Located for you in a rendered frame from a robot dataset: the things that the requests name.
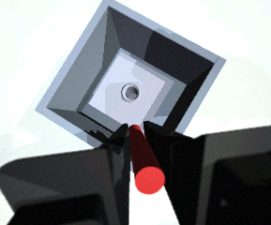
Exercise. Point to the red peg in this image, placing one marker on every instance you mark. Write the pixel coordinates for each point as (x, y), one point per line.
(148, 176)

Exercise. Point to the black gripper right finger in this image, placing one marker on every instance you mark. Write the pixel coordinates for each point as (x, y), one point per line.
(187, 163)

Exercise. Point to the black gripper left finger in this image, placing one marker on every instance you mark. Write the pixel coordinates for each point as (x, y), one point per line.
(104, 170)

